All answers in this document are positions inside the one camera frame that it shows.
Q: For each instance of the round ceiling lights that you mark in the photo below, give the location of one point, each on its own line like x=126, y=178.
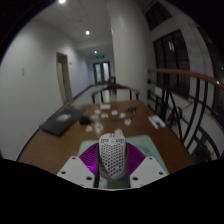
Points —
x=87, y=32

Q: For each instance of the dark closed laptop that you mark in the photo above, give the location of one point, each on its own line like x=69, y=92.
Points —
x=62, y=120

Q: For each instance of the wooden handrail with black bars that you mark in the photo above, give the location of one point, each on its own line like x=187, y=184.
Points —
x=186, y=73

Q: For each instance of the dark bunch of keys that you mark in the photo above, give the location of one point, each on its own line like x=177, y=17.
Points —
x=131, y=109

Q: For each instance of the pale wooden door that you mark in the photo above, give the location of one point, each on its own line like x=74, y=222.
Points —
x=63, y=78

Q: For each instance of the white flat box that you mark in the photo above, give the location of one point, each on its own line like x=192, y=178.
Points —
x=156, y=121

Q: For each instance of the green exit sign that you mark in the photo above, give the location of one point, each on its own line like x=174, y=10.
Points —
x=100, y=56

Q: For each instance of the white honeycomb computer mouse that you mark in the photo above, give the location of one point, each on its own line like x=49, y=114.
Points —
x=112, y=155

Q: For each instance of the small black box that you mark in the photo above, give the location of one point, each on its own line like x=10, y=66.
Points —
x=84, y=120

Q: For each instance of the dark framed window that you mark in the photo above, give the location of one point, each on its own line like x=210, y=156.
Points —
x=171, y=61

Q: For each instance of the glazed double door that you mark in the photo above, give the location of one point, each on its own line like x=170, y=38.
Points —
x=101, y=72

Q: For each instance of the wooden chair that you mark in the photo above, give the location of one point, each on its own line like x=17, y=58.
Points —
x=115, y=88

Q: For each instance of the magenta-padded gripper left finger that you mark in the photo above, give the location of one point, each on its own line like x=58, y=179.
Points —
x=75, y=170

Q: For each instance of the white paper card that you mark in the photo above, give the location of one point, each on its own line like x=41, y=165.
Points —
x=105, y=106

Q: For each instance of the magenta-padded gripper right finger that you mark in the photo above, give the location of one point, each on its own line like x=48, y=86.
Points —
x=148, y=170

